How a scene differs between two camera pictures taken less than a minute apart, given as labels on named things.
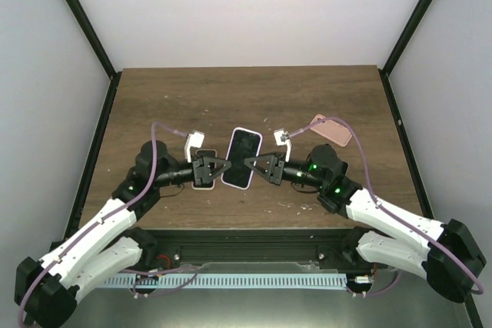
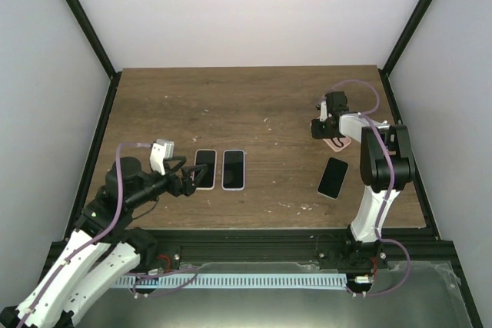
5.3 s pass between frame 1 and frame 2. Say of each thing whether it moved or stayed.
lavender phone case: moved
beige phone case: stayed
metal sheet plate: stayed
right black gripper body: moved
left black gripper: moved
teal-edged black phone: stayed
